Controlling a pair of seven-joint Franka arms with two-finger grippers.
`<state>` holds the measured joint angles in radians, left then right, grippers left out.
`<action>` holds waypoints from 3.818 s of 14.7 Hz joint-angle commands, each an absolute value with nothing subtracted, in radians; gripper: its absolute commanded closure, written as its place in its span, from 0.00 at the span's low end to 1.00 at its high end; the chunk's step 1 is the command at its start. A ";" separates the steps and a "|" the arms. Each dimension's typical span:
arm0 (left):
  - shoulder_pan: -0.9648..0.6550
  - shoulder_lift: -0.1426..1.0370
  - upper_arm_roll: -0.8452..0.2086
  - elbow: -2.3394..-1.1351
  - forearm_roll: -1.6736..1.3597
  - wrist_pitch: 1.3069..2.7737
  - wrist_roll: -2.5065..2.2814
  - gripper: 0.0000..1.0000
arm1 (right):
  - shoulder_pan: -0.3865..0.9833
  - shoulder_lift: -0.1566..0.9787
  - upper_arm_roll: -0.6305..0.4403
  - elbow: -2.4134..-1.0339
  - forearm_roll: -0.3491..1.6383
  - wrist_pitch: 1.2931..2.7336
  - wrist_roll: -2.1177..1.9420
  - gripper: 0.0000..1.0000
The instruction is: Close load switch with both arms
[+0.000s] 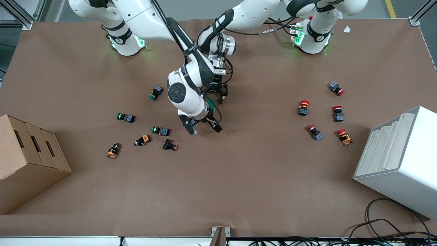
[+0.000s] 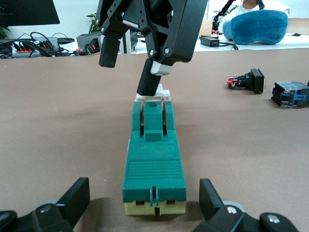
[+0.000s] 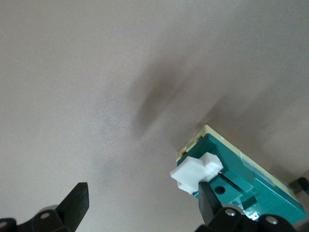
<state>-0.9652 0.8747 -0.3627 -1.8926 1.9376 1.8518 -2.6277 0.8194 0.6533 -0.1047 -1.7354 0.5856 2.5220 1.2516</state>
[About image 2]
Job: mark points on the black power adapter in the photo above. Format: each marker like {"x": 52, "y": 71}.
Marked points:
{"x": 209, "y": 40}

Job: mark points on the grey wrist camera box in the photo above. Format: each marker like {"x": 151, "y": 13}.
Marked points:
{"x": 161, "y": 68}

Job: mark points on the blue plush cushion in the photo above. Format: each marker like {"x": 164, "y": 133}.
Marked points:
{"x": 256, "y": 29}

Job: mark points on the black computer monitor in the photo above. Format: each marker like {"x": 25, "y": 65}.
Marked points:
{"x": 26, "y": 12}

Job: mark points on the blue black switch block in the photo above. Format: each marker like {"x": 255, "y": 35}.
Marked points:
{"x": 289, "y": 94}

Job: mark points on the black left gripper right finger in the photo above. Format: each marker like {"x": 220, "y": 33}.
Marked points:
{"x": 211, "y": 205}

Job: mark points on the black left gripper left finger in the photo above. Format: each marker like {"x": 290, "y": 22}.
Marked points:
{"x": 72, "y": 205}

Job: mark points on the person in white shirt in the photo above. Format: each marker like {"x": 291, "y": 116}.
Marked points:
{"x": 248, "y": 8}

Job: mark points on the white metal stand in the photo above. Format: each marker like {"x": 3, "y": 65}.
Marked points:
{"x": 129, "y": 43}

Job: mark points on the grey hub with orange plugs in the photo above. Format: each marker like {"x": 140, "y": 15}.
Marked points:
{"x": 26, "y": 49}

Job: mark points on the black push button switch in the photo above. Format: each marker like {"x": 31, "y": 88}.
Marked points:
{"x": 251, "y": 81}

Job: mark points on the green potted plant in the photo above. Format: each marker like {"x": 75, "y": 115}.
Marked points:
{"x": 93, "y": 24}

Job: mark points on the grey electronics box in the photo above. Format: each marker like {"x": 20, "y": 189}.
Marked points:
{"x": 88, "y": 42}

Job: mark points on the green load switch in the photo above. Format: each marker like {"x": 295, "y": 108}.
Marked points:
{"x": 154, "y": 157}

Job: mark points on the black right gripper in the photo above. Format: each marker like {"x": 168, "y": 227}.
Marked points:
{"x": 178, "y": 29}

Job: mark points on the black jointed stand arm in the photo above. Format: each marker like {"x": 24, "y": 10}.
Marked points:
{"x": 220, "y": 14}

